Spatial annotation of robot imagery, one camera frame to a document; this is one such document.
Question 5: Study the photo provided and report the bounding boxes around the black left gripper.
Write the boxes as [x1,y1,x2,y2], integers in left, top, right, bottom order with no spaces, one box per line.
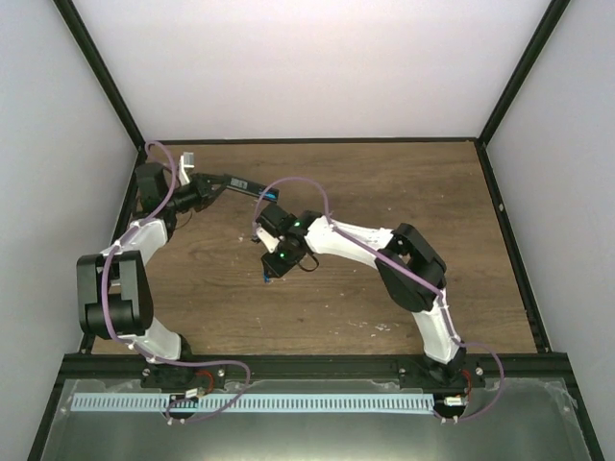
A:
[163,173,231,214]

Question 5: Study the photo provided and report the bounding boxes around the black remote control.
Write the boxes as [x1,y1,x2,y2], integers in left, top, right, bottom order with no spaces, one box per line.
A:
[226,174,279,200]

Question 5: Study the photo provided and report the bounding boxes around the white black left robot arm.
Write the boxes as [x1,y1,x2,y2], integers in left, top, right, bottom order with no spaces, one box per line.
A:
[76,162,231,388]

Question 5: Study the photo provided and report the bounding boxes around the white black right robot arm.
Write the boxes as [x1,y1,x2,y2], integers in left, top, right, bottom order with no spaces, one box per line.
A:
[254,204,466,387]

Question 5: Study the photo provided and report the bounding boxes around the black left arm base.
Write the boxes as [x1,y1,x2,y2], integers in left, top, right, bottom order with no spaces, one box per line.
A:
[138,361,228,391]

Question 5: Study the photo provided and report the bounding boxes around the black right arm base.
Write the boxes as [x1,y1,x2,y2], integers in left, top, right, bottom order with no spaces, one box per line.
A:
[397,354,485,389]

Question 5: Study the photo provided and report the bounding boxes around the clear acrylic front panel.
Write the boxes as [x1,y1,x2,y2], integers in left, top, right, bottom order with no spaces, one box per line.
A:
[42,378,591,460]

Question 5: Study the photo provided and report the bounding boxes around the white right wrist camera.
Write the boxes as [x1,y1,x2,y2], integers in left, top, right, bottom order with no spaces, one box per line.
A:
[252,226,280,254]

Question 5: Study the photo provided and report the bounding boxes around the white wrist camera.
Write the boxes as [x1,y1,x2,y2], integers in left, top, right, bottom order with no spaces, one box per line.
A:
[178,152,195,185]
[252,226,280,254]

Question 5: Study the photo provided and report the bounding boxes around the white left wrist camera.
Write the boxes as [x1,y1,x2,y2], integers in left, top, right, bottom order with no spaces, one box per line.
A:
[178,152,195,185]

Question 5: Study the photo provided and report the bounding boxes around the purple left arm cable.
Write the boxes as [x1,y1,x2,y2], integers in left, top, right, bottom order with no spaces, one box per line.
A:
[101,140,252,425]

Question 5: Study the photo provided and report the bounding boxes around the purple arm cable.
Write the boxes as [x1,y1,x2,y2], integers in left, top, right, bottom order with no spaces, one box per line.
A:
[101,140,252,425]
[251,177,505,425]

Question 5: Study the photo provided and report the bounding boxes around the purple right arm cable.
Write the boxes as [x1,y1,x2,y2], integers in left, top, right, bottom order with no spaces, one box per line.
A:
[251,177,505,425]

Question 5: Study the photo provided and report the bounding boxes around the light blue slotted cable duct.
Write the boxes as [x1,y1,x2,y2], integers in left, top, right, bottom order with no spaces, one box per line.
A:
[70,393,434,414]

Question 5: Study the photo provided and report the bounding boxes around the black table frame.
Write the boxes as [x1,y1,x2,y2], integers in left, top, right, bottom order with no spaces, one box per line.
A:
[29,1,583,460]

